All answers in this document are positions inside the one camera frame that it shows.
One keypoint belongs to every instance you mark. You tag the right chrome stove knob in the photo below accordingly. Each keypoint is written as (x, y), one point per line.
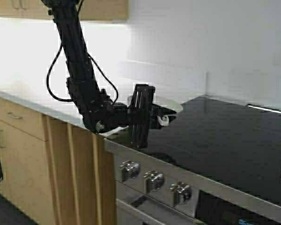
(180, 193)

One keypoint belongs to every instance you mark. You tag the chrome stove knob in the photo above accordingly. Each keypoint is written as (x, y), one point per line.
(129, 170)
(180, 193)
(153, 181)

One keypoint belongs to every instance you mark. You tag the small white frying pan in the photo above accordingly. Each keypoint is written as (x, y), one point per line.
(168, 103)

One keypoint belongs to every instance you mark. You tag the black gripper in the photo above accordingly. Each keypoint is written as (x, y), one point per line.
(139, 114)

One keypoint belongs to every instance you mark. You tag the left chrome stove knob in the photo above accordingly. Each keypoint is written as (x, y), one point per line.
(129, 170)

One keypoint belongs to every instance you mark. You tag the wooden base cabinet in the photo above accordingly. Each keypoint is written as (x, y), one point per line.
(54, 172)

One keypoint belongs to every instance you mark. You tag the middle chrome stove knob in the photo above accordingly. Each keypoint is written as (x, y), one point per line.
(153, 181)

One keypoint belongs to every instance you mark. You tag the wooden upper wall cabinet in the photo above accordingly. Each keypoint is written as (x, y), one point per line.
(89, 10)

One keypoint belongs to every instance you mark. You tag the stainless steel oven range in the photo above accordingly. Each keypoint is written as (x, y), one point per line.
(211, 203)

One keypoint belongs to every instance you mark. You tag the black glass cooktop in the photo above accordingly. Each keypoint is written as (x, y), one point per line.
(236, 145)

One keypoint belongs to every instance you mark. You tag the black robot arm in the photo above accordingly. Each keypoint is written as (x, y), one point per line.
(99, 113)

